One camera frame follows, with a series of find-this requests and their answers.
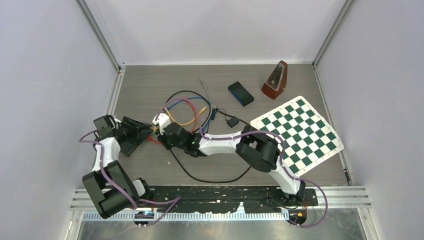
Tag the small black blue switch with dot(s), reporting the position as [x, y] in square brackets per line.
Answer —
[240, 93]

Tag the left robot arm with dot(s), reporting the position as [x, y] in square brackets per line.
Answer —
[109, 187]

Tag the green white chessboard mat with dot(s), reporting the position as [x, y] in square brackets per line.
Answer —
[309, 138]

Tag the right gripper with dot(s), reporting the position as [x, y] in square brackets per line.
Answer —
[162, 138]

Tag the dark grey network switch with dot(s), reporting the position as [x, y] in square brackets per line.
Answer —
[132, 139]

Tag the brown metronome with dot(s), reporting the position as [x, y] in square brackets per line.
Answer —
[276, 83]

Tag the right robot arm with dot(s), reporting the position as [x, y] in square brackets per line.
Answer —
[262, 150]

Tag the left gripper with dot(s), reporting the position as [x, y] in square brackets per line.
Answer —
[134, 128]

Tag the black power adapter with cord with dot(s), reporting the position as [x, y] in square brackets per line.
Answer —
[230, 120]

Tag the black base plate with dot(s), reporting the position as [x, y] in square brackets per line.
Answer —
[227, 199]

